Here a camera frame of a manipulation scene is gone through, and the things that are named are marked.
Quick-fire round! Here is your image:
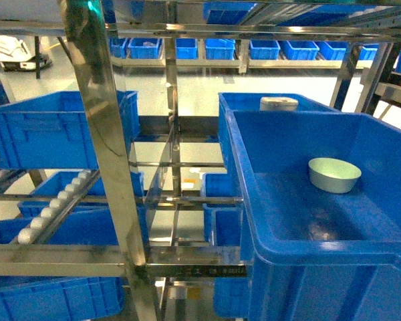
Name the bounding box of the green bowl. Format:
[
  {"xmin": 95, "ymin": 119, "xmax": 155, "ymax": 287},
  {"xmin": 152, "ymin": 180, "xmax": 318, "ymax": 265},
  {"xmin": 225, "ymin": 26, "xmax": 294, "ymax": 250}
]
[{"xmin": 308, "ymin": 157, "xmax": 362, "ymax": 194}]

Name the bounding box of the white roller track left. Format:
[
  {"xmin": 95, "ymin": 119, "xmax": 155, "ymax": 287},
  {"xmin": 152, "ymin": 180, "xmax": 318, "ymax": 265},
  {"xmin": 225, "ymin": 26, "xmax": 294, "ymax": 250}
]
[{"xmin": 15, "ymin": 170, "xmax": 99, "ymax": 244}]

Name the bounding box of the blue bin left shelf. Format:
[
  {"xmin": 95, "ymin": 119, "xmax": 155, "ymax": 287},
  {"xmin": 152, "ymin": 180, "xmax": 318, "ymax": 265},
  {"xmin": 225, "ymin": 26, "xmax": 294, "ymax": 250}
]
[{"xmin": 0, "ymin": 91, "xmax": 140, "ymax": 170}]

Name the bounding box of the stainless steel upright post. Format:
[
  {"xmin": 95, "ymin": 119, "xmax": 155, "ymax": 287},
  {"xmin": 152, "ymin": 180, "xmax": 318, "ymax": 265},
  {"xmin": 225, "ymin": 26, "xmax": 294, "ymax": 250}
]
[{"xmin": 57, "ymin": 1, "xmax": 159, "ymax": 320}]

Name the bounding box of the white cylindrical container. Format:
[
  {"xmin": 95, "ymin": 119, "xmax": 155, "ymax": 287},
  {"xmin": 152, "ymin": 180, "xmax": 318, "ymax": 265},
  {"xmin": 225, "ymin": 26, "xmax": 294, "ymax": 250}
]
[{"xmin": 260, "ymin": 96, "xmax": 299, "ymax": 111}]

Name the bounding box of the blue bin lower left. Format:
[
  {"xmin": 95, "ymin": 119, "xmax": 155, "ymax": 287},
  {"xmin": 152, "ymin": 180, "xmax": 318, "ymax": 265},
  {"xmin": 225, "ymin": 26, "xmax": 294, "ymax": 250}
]
[{"xmin": 0, "ymin": 277, "xmax": 125, "ymax": 320}]

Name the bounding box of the large blue bin foreground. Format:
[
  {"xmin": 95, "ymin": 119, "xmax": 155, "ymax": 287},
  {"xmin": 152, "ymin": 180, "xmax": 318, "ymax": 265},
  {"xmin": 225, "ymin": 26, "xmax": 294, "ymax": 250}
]
[{"xmin": 226, "ymin": 111, "xmax": 401, "ymax": 320}]

